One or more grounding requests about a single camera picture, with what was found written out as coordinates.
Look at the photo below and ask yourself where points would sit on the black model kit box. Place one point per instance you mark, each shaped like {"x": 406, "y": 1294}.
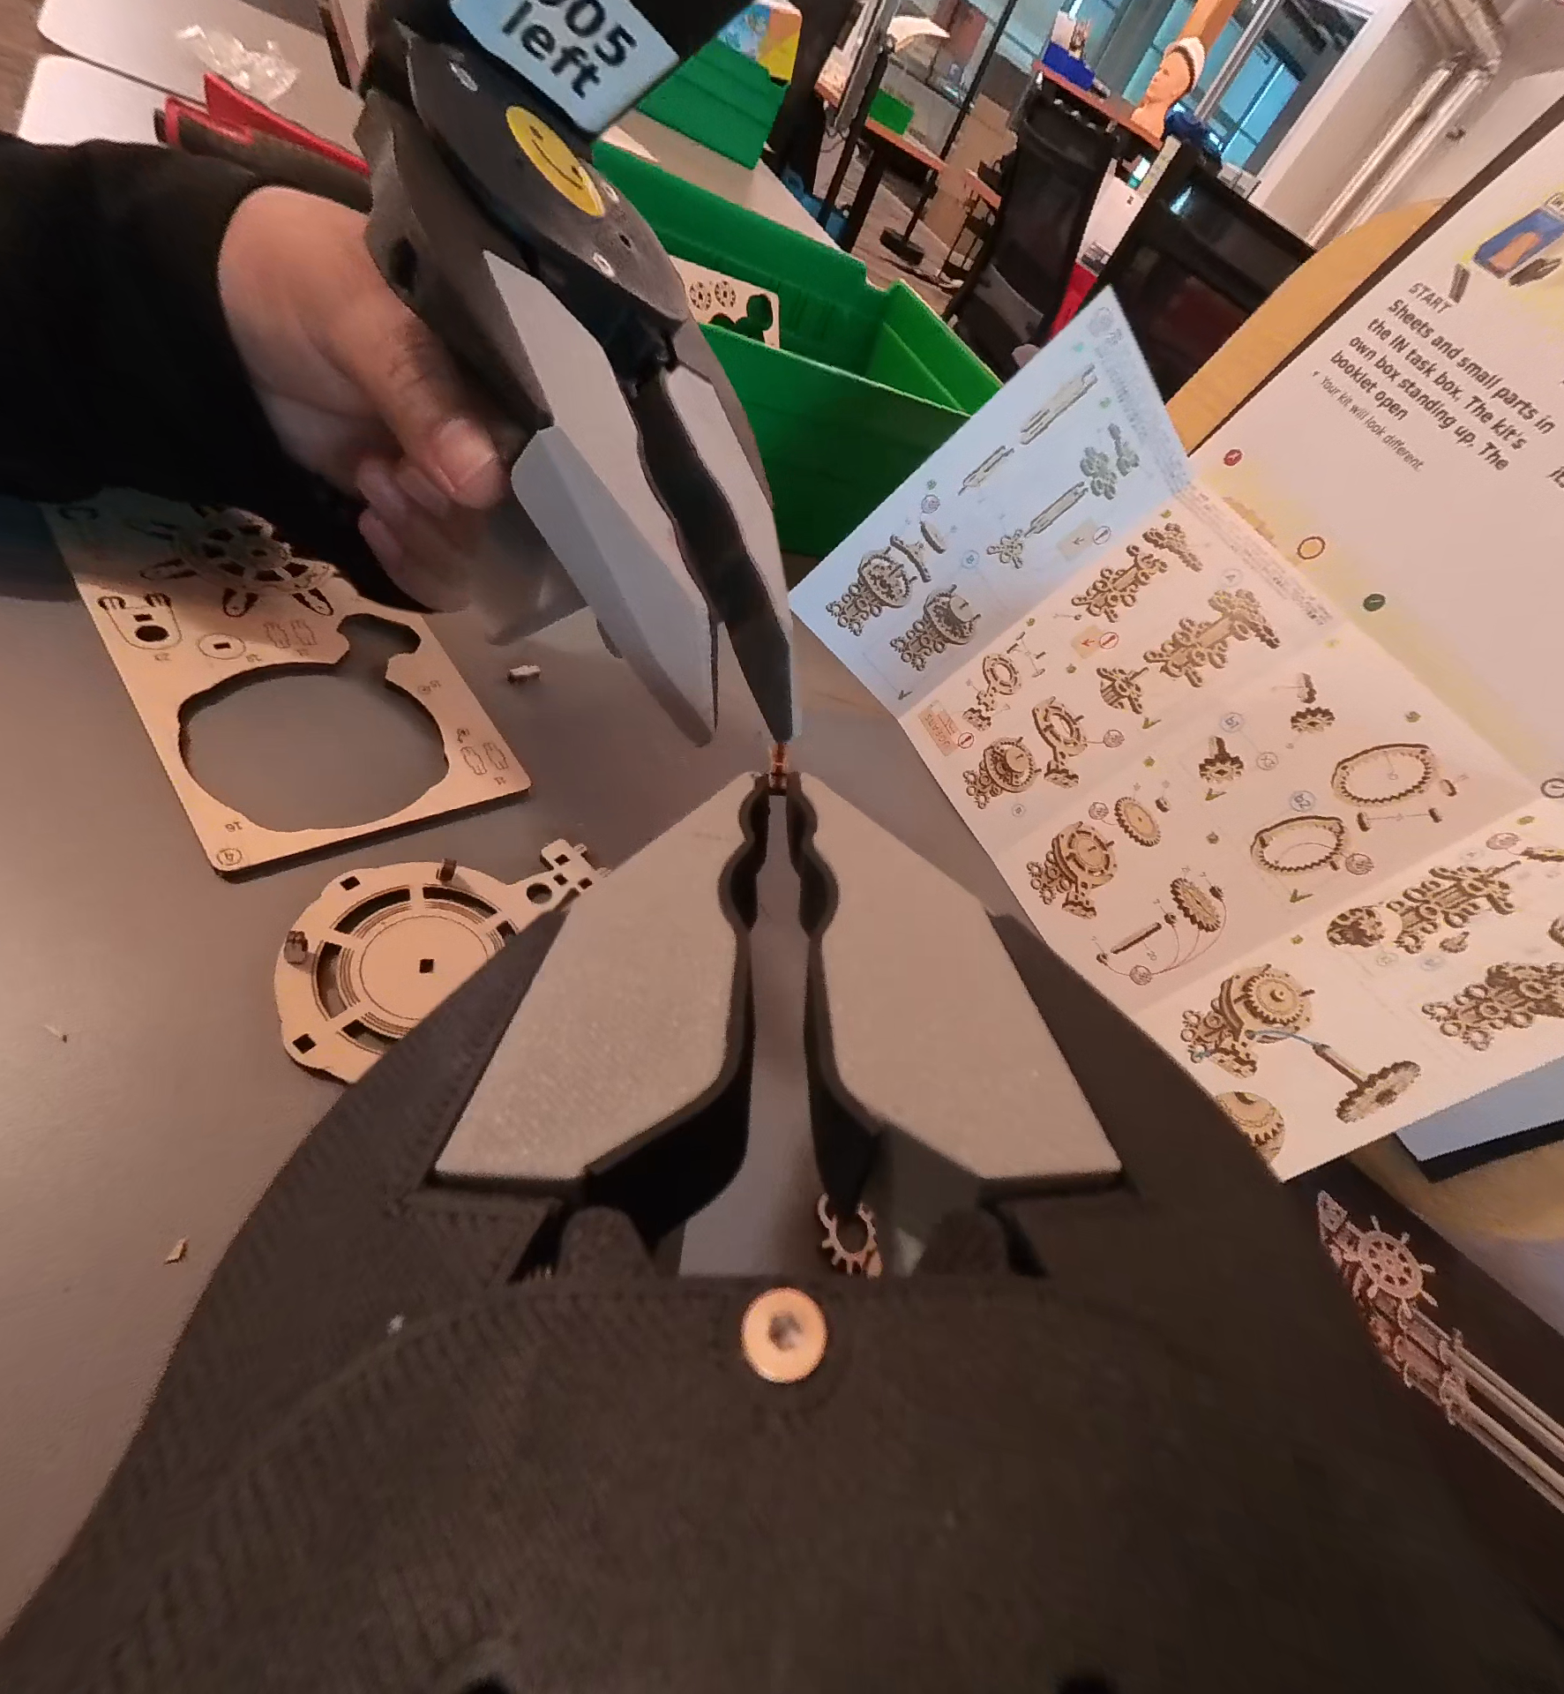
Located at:
{"x": 1495, "y": 1324}

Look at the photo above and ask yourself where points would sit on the small green plastic bin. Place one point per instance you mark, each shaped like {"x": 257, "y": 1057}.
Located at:
{"x": 715, "y": 87}

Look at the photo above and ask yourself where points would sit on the pale wooden parts sheet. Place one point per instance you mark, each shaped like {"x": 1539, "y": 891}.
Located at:
{"x": 715, "y": 298}

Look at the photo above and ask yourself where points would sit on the large green plastic bin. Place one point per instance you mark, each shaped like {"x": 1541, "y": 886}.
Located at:
{"x": 847, "y": 436}

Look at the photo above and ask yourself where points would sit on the tan mannequin head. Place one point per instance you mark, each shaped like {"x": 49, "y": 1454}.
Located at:
{"x": 1184, "y": 73}

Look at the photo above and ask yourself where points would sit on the black chair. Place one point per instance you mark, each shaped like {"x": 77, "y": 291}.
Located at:
{"x": 1059, "y": 224}

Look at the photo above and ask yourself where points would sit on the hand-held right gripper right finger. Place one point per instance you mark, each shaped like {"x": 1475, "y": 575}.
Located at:
{"x": 960, "y": 1025}

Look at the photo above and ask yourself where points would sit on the punched-out wooden sheet frame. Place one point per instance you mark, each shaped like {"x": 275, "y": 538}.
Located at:
{"x": 464, "y": 722}

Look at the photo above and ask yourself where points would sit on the colourful box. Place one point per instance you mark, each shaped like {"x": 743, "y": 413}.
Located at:
{"x": 761, "y": 34}

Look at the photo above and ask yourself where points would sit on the white paper sheet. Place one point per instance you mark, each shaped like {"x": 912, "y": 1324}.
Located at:
{"x": 132, "y": 27}

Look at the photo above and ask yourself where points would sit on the white instruction card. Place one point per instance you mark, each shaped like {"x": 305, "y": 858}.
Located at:
{"x": 1456, "y": 530}

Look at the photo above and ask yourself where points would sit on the round wooden model assembly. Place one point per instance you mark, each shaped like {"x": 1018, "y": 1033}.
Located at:
{"x": 377, "y": 980}

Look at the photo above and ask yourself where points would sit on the small wooden gear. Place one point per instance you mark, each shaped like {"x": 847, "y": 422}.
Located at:
{"x": 861, "y": 1251}

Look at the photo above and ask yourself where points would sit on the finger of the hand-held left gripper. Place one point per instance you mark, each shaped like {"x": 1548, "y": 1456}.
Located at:
{"x": 596, "y": 463}
{"x": 741, "y": 530}

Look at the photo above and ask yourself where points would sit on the person's left hand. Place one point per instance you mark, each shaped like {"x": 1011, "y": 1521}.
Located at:
{"x": 332, "y": 344}

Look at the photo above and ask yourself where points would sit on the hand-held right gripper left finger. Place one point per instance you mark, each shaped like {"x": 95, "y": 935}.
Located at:
{"x": 596, "y": 1006}

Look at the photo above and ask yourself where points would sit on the folded instruction booklet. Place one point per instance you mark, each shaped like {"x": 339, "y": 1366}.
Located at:
{"x": 1124, "y": 794}

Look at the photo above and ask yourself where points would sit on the person's left forearm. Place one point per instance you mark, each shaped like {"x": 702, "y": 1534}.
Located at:
{"x": 67, "y": 304}

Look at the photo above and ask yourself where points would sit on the red black hand tool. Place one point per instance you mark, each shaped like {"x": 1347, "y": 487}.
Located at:
{"x": 238, "y": 118}

